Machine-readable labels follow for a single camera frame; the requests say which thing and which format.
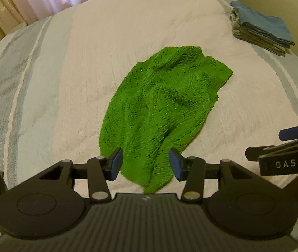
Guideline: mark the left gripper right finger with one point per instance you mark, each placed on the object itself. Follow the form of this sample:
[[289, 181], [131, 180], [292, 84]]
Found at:
[[192, 171]]

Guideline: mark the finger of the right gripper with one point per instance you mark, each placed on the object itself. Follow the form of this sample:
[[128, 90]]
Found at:
[[253, 153], [288, 134]]

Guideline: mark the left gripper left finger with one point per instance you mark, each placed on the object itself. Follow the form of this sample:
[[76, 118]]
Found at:
[[100, 170]]

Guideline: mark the green knitted vest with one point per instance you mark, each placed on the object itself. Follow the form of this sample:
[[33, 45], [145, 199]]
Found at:
[[161, 104]]

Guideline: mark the folded grey-green garment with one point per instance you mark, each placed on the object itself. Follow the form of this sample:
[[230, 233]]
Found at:
[[251, 37]]

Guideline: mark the grey patterned bedspread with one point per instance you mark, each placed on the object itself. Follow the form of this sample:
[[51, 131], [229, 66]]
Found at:
[[129, 69]]

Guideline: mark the folded blue garment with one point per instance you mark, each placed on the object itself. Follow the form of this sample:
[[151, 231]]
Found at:
[[264, 26]]

